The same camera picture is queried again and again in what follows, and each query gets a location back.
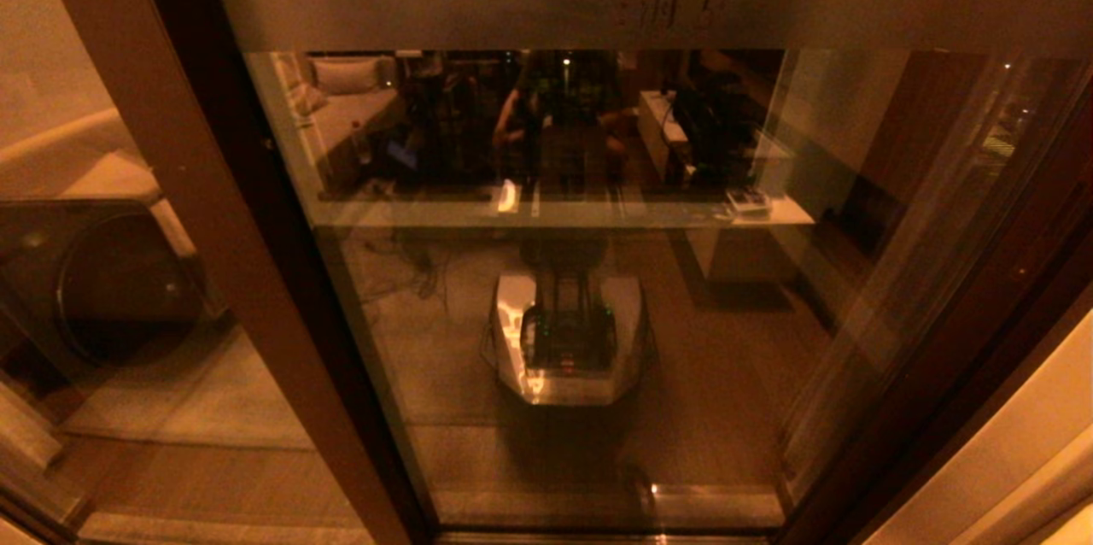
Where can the brown framed fixed glass panel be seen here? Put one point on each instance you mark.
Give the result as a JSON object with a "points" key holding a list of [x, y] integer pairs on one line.
{"points": [[171, 186]]}

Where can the brown framed sliding glass door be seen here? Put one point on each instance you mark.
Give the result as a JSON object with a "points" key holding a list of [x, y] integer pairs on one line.
{"points": [[427, 7]]}

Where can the dark wooden door jamb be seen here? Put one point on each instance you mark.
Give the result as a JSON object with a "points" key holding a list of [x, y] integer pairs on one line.
{"points": [[956, 408]]}

